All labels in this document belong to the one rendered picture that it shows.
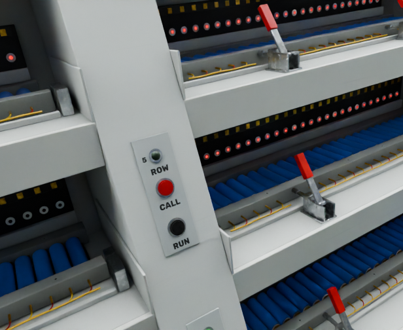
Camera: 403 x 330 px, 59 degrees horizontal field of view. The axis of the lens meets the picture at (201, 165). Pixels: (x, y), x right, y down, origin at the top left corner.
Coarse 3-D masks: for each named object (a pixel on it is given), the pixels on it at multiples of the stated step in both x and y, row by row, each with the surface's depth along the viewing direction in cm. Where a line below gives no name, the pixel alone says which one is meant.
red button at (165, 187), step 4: (164, 180) 36; (160, 184) 36; (164, 184) 36; (168, 184) 36; (172, 184) 37; (160, 188) 36; (164, 188) 36; (168, 188) 36; (172, 188) 36; (160, 192) 36; (164, 192) 36; (168, 192) 36
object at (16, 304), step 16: (64, 272) 40; (80, 272) 40; (96, 272) 41; (32, 288) 38; (48, 288) 38; (64, 288) 39; (80, 288) 40; (96, 288) 39; (0, 304) 37; (16, 304) 37; (32, 304) 38; (64, 304) 38; (0, 320) 37
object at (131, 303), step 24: (72, 216) 49; (0, 240) 45; (24, 240) 47; (96, 240) 49; (120, 240) 40; (120, 264) 40; (120, 288) 39; (144, 288) 36; (48, 312) 38; (96, 312) 37; (120, 312) 37; (144, 312) 37
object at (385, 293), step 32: (384, 224) 73; (352, 256) 65; (384, 256) 65; (288, 288) 60; (320, 288) 59; (352, 288) 58; (384, 288) 60; (256, 320) 55; (288, 320) 54; (320, 320) 54; (352, 320) 54; (384, 320) 54
